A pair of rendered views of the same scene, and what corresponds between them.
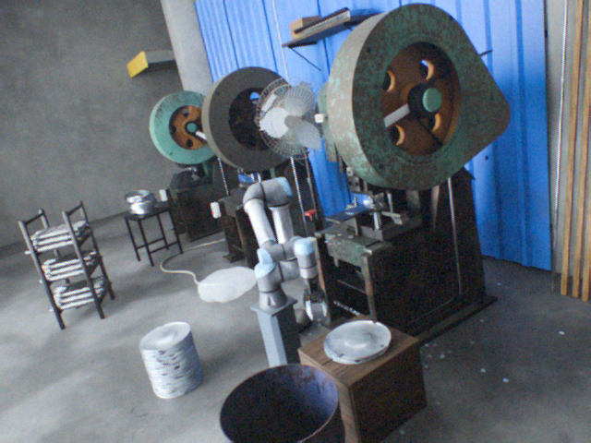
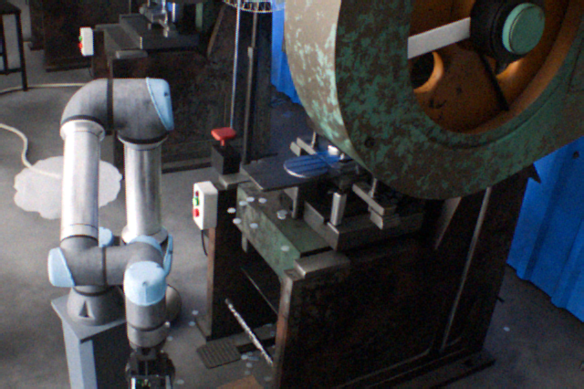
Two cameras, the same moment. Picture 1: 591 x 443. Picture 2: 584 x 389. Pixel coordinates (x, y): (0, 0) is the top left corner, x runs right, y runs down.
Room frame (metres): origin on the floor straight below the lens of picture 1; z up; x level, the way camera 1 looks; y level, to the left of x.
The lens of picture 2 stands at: (0.77, -0.18, 1.60)
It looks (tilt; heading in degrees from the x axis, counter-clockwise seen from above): 30 degrees down; 355
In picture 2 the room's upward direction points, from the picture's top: 7 degrees clockwise
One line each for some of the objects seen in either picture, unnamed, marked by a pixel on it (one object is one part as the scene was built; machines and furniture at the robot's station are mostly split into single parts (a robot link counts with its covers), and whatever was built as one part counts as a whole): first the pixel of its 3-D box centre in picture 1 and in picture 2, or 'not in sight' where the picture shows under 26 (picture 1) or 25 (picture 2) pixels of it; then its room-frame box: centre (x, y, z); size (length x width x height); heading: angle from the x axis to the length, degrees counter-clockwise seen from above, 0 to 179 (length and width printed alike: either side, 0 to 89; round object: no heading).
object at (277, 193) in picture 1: (283, 230); (142, 185); (2.12, 0.07, 0.82); 0.15 x 0.12 x 0.55; 101
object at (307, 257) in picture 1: (305, 253); (145, 294); (1.69, -0.01, 0.84); 0.09 x 0.08 x 0.11; 11
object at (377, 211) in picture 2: (393, 211); (375, 195); (2.27, -0.53, 0.76); 0.17 x 0.06 x 0.10; 28
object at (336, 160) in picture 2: (372, 208); (340, 168); (2.42, -0.45, 0.76); 0.15 x 0.09 x 0.05; 28
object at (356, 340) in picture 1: (357, 338); not in sight; (1.71, -0.17, 0.38); 0.29 x 0.29 x 0.01
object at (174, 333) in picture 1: (164, 336); not in sight; (2.24, 0.87, 0.31); 0.29 x 0.29 x 0.01
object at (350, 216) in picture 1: (351, 223); (288, 189); (2.34, -0.30, 0.72); 0.25 x 0.14 x 0.14; 118
